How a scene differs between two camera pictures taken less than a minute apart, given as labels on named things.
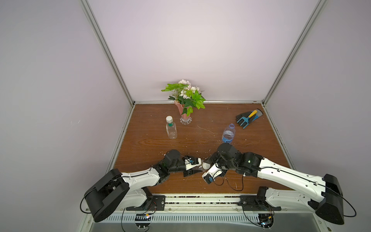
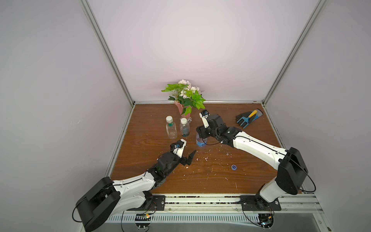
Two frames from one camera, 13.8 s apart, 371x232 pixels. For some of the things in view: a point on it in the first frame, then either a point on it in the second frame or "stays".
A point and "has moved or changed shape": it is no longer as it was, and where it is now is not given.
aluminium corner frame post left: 108,50 stays
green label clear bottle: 171,127 stays
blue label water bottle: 229,133 has moved or changed shape
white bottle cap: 169,119 stays
